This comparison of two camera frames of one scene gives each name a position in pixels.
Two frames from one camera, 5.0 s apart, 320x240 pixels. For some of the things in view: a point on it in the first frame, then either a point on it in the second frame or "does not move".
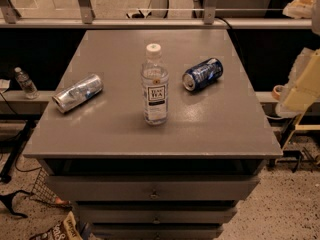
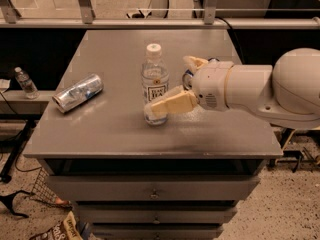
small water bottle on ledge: x=30 y=90 does not move
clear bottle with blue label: x=155 y=84 does not move
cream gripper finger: x=303 y=87 → x=208 y=84
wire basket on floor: x=44 y=190 does not move
